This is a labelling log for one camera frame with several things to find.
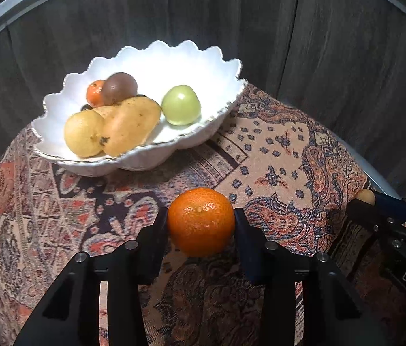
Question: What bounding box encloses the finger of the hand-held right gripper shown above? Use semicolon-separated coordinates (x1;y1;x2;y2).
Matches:
347;198;397;232
370;189;406;225

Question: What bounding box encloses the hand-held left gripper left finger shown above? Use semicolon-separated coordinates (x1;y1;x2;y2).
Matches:
14;207;170;346

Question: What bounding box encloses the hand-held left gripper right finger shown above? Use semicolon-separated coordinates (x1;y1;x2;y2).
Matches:
232;207;389;346

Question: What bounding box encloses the small yellow fruit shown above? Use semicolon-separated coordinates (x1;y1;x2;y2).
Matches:
355;188;376;206

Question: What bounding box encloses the large tangerine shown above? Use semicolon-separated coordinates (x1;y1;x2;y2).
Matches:
167;187;236;257

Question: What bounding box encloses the yellow lemon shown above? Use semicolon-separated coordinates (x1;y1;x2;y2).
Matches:
63;110;106;158

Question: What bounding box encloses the green apple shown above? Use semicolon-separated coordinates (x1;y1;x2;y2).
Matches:
161;84;202;126

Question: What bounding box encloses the brown kiwi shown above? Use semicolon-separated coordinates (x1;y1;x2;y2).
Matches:
101;72;139;106

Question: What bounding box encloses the white scalloped bowl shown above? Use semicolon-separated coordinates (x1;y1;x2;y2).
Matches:
31;40;247;177

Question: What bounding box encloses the patterned tablecloth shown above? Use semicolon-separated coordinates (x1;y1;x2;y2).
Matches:
0;83;375;346

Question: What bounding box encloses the small tangerine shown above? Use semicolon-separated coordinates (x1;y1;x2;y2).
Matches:
86;80;107;104

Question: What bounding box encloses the dark wood cabinet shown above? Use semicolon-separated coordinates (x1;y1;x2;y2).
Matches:
0;0;406;260

